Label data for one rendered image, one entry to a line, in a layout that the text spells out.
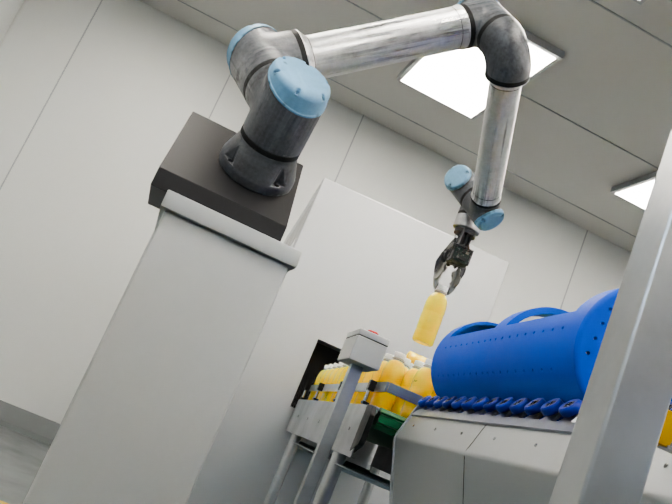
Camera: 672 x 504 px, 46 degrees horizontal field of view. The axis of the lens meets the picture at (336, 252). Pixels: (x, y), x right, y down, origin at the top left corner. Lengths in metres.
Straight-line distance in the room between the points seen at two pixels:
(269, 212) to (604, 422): 1.13
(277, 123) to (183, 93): 4.85
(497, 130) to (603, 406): 1.45
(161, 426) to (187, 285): 0.29
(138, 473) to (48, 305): 4.63
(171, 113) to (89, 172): 0.80
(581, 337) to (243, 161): 0.84
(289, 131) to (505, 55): 0.61
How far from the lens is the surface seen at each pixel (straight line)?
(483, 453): 1.68
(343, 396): 2.47
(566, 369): 1.51
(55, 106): 6.56
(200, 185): 1.77
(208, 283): 1.71
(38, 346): 6.27
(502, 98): 2.14
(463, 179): 2.47
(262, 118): 1.79
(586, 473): 0.81
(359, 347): 2.40
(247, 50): 1.92
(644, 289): 0.85
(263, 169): 1.82
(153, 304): 1.70
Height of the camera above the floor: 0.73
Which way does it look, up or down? 13 degrees up
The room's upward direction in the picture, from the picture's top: 23 degrees clockwise
